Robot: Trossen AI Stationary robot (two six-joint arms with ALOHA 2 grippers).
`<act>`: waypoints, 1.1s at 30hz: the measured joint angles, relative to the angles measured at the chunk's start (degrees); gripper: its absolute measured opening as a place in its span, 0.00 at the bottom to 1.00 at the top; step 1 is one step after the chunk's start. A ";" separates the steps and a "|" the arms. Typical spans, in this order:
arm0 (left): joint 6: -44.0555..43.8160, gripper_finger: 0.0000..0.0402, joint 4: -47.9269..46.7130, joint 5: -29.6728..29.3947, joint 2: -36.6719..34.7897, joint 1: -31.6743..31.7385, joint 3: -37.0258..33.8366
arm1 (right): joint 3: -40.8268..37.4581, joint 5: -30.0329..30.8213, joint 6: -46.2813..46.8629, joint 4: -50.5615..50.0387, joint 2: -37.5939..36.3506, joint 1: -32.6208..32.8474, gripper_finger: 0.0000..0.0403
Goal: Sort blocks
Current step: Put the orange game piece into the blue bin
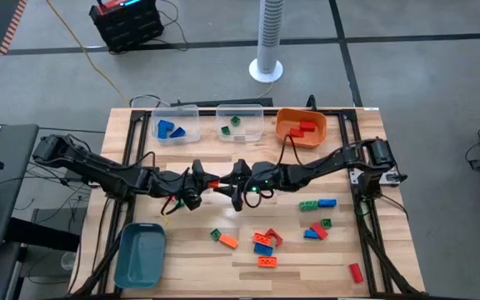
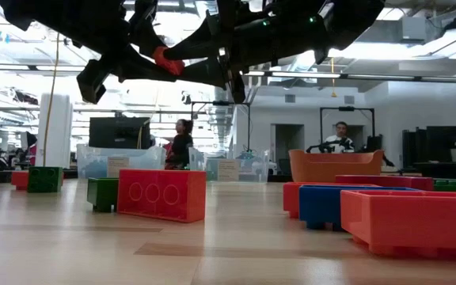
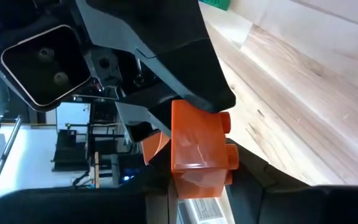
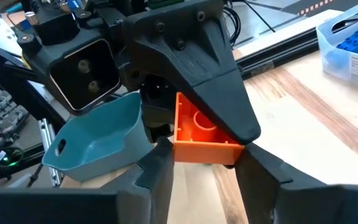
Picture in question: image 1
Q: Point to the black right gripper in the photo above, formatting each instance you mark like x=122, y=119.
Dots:
x=265, y=177

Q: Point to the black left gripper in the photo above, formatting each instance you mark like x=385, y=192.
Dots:
x=173, y=183

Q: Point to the small orange block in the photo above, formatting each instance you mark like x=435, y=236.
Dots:
x=213, y=184

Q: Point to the small green block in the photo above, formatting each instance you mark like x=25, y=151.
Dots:
x=225, y=130
x=215, y=234
x=326, y=223
x=180, y=203
x=235, y=121

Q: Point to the blue rectangular block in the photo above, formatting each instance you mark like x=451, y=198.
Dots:
x=164, y=128
x=308, y=234
x=177, y=133
x=263, y=249
x=327, y=203

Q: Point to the long green block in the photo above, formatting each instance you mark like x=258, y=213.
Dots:
x=308, y=206

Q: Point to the red rectangular block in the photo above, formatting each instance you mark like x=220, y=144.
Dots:
x=320, y=231
x=356, y=273
x=307, y=126
x=296, y=133

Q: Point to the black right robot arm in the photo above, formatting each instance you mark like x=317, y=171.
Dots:
x=327, y=164

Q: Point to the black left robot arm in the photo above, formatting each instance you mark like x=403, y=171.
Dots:
x=98, y=171

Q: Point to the orange rectangular block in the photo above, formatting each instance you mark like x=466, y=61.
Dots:
x=173, y=198
x=267, y=261
x=262, y=239
x=228, y=241

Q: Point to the clear plastic container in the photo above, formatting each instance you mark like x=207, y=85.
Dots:
x=250, y=127
x=190, y=118

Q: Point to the red arch block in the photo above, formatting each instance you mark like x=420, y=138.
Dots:
x=275, y=232

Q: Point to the black power strip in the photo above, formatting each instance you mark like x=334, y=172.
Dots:
x=223, y=102

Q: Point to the teal plastic bin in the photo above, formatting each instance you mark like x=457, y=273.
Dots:
x=140, y=258

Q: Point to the orange plastic bin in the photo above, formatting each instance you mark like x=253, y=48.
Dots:
x=319, y=121

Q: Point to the white tower fan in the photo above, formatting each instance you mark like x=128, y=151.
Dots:
x=270, y=33

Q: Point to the black crate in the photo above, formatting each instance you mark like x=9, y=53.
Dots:
x=127, y=31

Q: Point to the dark grey desk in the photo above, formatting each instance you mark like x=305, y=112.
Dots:
x=13, y=183

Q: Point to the red device blue light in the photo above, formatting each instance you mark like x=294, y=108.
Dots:
x=113, y=5

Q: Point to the black metal table frame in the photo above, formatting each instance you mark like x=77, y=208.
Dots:
x=350, y=113

